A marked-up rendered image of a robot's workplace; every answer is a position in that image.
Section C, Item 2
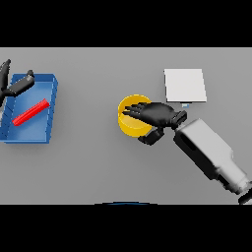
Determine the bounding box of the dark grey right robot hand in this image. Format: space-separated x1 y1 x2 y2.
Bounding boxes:
122 101 188 147

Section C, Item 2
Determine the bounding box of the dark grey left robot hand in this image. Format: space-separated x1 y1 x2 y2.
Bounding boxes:
0 58 35 108

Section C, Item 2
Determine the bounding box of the yellow bowl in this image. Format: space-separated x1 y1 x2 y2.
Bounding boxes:
117 94 154 138

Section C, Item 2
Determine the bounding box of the red beaker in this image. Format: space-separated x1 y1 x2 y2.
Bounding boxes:
12 98 51 127

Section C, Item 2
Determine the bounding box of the pale square measuring scale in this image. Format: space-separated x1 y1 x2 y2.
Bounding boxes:
163 68 208 108

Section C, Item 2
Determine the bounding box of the blue tray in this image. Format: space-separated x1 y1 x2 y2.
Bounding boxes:
0 73 59 145

